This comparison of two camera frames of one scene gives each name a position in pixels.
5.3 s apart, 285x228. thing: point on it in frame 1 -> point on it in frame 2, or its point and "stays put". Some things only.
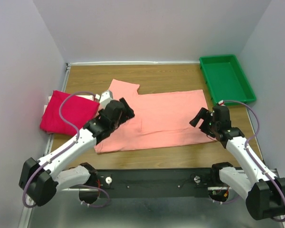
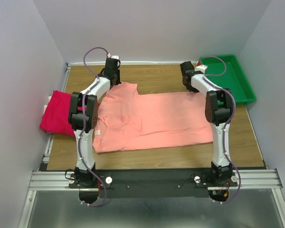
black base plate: (179, 183) stays put
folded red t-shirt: (80, 109) stays put
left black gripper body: (112, 127) -> (117, 74)
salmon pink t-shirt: (161, 119) stays put
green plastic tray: (225, 79) stays put
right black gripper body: (214, 126) -> (191, 89)
